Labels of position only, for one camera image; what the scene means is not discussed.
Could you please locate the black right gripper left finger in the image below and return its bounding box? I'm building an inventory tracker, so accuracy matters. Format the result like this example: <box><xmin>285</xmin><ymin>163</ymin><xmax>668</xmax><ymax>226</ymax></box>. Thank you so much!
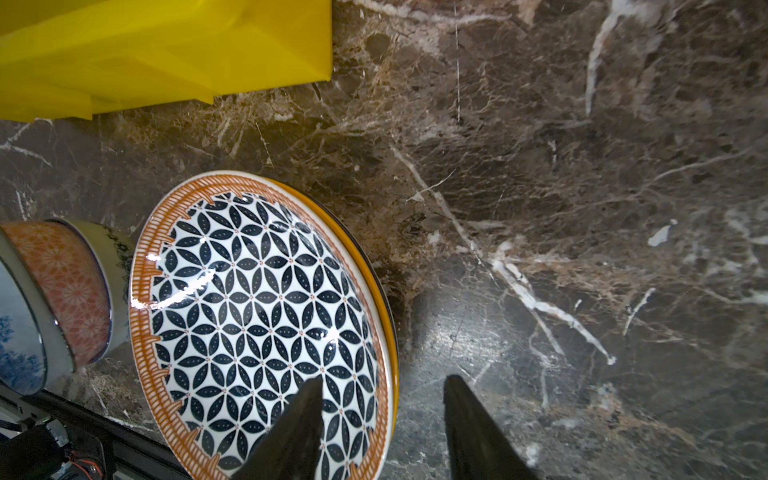
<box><xmin>232</xmin><ymin>377</ymin><xmax>324</xmax><ymax>480</ymax></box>

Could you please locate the blue floral ceramic bowl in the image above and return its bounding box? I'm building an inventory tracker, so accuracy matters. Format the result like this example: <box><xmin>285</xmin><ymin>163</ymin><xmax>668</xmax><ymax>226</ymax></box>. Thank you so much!
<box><xmin>1</xmin><ymin>234</ymin><xmax>76</xmax><ymax>396</ymax></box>

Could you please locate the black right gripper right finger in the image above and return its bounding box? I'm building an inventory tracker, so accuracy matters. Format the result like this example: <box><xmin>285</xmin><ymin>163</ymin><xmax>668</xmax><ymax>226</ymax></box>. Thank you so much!
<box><xmin>443</xmin><ymin>375</ymin><xmax>537</xmax><ymax>480</ymax></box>

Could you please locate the orange patterned bowl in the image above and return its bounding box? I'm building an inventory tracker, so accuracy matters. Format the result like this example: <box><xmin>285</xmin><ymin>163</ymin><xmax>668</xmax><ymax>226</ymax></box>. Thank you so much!
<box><xmin>1</xmin><ymin>219</ymin><xmax>135</xmax><ymax>368</ymax></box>

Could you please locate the yellow plastic bin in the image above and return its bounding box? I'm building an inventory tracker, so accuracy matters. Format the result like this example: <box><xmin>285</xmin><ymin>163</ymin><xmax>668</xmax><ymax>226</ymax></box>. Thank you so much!
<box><xmin>1</xmin><ymin>0</ymin><xmax>332</xmax><ymax>122</ymax></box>

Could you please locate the black white flower-pattern plate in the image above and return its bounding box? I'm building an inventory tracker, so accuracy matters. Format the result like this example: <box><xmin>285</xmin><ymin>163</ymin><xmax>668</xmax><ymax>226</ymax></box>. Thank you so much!
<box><xmin>130</xmin><ymin>171</ymin><xmax>394</xmax><ymax>479</ymax></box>

